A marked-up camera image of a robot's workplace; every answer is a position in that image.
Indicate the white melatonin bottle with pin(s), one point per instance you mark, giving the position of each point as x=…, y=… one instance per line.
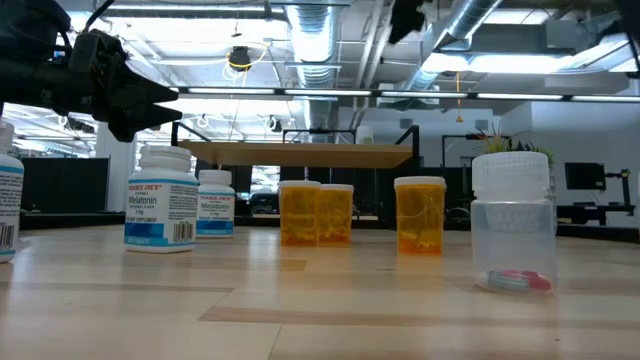
x=216, y=210
x=160, y=210
x=10, y=200

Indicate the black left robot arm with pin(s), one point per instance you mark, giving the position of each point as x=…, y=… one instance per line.
x=30, y=80

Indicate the orange pill bottle white cap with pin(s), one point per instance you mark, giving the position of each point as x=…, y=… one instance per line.
x=420, y=215
x=337, y=215
x=299, y=215

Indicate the succulent in patterned white pot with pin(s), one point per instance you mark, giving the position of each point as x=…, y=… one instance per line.
x=495, y=142

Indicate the black metal frame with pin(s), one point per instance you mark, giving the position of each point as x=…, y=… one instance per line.
x=320, y=131
x=450, y=137

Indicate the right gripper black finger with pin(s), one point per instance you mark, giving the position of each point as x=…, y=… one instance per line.
x=407, y=17

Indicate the black rail with light strips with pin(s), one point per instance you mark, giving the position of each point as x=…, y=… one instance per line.
x=330, y=92

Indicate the wooden shelf with black frame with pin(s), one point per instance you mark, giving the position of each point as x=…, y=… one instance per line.
x=300, y=155

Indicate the black computer monitor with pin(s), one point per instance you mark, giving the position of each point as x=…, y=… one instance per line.
x=585, y=176

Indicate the black room partition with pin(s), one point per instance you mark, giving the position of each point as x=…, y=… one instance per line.
x=65, y=185

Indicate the black ceiling camera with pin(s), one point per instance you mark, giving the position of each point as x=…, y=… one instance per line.
x=240, y=59

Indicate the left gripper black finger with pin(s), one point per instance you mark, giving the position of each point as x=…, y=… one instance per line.
x=145, y=122
x=147, y=90

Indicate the black office desk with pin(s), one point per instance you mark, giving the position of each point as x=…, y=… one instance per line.
x=595, y=209

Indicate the clear plastic pill bottle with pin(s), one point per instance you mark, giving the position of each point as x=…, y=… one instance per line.
x=512, y=230

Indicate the round silver air duct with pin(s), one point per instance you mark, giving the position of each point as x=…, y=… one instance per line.
x=314, y=40
x=440, y=45

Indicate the pink and teal pills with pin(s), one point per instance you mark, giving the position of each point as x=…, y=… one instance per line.
x=520, y=281

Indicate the black aluminium table frame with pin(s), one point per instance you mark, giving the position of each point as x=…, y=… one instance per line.
x=70, y=221

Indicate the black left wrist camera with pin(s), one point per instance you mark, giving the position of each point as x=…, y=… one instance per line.
x=97, y=46

